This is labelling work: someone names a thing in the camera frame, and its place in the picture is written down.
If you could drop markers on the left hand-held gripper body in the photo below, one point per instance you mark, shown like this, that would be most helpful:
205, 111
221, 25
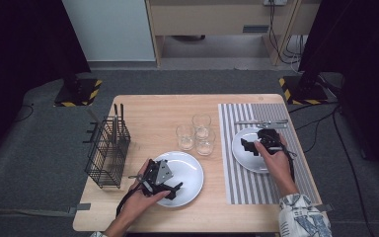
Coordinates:
161, 173

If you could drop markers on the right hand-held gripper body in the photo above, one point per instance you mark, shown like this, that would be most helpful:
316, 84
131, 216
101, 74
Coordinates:
269, 140

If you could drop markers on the white plate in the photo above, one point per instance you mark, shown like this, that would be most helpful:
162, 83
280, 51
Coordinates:
187, 174
243, 161

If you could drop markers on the silver table knife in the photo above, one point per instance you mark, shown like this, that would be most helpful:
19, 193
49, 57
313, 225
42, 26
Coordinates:
246, 122

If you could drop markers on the clear drinking glass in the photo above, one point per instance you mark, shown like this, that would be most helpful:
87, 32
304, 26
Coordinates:
201, 123
206, 144
185, 138

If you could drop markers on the person's right hand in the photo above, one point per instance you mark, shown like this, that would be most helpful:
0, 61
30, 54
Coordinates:
276, 168

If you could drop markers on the person's left hand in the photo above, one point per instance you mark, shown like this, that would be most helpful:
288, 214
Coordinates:
138, 205

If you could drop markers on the grey white striped placemat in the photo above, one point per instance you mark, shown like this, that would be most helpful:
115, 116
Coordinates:
243, 191

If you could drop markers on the black yellow-striped stand base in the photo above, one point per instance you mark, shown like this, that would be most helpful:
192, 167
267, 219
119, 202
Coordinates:
82, 94
304, 94

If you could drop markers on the grey tape strip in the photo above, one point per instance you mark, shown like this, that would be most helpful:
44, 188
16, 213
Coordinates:
322, 208
80, 207

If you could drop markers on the black curtain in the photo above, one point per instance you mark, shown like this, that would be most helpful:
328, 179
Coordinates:
368, 65
19, 49

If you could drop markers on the light wooden desk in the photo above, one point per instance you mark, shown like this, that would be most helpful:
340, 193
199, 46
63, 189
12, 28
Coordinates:
210, 18

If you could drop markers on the white power strip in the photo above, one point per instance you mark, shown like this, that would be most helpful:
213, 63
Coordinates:
275, 2

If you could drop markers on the white panel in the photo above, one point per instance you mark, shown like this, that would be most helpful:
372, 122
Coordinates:
112, 29

